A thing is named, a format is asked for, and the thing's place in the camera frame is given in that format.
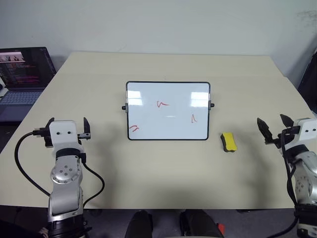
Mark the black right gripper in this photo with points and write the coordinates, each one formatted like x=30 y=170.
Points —
x=280 y=141

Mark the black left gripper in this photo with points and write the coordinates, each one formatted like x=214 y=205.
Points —
x=46 y=138

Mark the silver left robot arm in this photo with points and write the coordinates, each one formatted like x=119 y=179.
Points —
x=65 y=173

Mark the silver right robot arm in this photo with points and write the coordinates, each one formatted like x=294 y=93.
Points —
x=305 y=173

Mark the yellow and black eraser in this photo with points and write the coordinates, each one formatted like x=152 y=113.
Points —
x=229 y=142

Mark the open dark laptop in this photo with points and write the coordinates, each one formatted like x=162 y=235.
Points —
x=22 y=74

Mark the small black-framed whiteboard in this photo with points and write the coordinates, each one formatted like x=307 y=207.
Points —
x=168 y=111

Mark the small red object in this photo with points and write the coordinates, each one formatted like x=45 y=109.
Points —
x=221 y=228

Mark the dark rounded shape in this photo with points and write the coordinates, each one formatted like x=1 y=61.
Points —
x=198 y=224

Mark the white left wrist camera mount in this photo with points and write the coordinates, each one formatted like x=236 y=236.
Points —
x=63 y=135

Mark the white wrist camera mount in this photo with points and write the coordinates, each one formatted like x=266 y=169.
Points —
x=307 y=131
x=63 y=135

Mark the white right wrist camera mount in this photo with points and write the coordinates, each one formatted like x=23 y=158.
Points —
x=307 y=131

